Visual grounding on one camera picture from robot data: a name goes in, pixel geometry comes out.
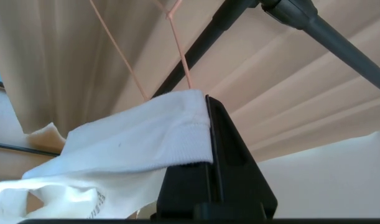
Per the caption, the black clothes rack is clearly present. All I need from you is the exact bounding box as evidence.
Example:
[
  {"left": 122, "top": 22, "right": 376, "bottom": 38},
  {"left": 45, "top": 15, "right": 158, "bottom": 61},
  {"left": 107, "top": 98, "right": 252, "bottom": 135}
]
[{"left": 0, "top": 0, "right": 380, "bottom": 187}]

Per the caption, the pink clothes hanger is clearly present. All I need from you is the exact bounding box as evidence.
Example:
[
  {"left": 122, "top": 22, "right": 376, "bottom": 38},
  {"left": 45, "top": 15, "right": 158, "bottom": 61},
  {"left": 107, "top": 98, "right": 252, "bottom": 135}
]
[{"left": 89, "top": 0, "right": 193, "bottom": 102}]

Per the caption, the white printed T-shirt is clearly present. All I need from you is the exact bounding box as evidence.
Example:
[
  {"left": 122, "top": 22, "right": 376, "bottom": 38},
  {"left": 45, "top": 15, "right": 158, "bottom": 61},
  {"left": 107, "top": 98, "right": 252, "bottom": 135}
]
[{"left": 0, "top": 89, "right": 214, "bottom": 220}]

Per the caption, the beige curtain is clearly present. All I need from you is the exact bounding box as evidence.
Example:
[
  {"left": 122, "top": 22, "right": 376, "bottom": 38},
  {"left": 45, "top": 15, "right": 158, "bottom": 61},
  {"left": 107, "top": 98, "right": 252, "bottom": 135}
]
[{"left": 0, "top": 0, "right": 380, "bottom": 162}]

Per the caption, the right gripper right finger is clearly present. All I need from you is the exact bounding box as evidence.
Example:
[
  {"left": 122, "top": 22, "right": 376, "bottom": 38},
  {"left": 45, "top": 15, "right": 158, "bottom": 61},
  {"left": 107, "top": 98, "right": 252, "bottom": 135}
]
[{"left": 209, "top": 95, "right": 277, "bottom": 218}]

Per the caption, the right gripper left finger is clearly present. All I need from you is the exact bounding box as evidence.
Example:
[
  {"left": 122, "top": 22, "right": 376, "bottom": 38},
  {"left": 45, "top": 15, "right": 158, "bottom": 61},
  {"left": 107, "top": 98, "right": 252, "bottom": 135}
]
[{"left": 157, "top": 95, "right": 223, "bottom": 218}]

